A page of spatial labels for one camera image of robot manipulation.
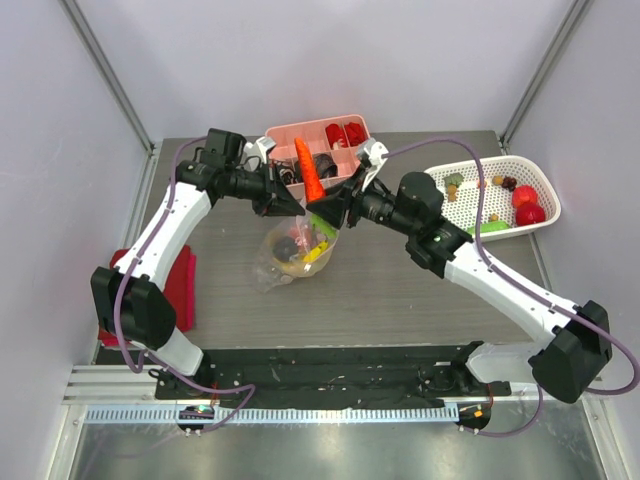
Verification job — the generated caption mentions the red clips in box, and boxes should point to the red clips in box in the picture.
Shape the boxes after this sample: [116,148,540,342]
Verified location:
[325,122,368,150]

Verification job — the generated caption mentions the green toy vegetable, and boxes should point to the green toy vegetable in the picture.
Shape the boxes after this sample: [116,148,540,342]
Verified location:
[480,220,510,236]

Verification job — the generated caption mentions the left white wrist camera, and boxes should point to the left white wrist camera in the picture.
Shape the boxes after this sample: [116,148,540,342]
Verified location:
[244,136,276,163]

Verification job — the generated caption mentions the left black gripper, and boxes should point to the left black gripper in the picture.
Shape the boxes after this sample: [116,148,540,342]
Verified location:
[225,159,305,218]

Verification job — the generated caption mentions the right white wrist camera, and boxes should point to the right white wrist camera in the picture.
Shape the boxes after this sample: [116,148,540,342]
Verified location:
[356,137,389,191]

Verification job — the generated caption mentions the orange toy carrot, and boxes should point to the orange toy carrot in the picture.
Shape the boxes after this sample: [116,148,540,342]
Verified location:
[294,137,326,203]

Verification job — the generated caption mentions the dark toy mangosteen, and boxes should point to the dark toy mangosteen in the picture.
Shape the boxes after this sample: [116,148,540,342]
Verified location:
[272,236,299,263]

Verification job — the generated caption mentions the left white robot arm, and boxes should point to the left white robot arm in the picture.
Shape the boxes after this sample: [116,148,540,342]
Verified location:
[90,128,304,399]

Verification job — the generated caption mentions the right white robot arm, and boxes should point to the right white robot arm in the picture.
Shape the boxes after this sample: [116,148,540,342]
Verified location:
[307,172,612,403]

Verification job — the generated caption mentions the green toy leafy piece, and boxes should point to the green toy leafy piece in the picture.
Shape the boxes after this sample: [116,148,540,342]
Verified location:
[443,172,464,188]

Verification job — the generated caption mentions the red folded cloth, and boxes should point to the red folded cloth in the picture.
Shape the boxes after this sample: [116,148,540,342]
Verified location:
[90,245,196,350]

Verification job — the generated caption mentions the white slotted cable duct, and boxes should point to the white slotted cable duct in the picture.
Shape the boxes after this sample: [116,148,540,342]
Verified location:
[85,403,459,425]

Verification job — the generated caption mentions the clear zip top bag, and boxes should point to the clear zip top bag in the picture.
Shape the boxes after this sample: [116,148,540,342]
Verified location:
[254,213,339,292]

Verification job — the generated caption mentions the red toy apple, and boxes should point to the red toy apple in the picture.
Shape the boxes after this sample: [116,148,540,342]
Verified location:
[515,203,546,227]

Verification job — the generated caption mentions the yellow toy banana bunch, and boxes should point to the yellow toy banana bunch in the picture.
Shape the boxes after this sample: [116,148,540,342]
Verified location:
[277,241,331,277]

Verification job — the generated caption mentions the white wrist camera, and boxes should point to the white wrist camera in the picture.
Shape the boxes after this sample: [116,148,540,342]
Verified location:
[244,136,276,163]
[356,137,389,191]

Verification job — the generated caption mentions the white perforated plastic basket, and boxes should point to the white perforated plastic basket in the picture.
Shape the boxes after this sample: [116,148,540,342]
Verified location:
[426,155,561,241]

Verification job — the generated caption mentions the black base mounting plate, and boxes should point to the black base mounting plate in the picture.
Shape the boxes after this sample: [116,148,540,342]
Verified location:
[154,344,511,409]

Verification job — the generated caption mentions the black items in box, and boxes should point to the black items in box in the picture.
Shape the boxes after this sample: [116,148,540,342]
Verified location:
[276,153,338,185]

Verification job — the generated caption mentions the dark toy grapes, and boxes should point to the dark toy grapes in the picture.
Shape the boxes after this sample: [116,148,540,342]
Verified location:
[501,176,517,192]

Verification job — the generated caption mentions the pink divided storage box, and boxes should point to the pink divided storage box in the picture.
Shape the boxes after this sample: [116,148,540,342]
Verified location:
[265,114,370,188]

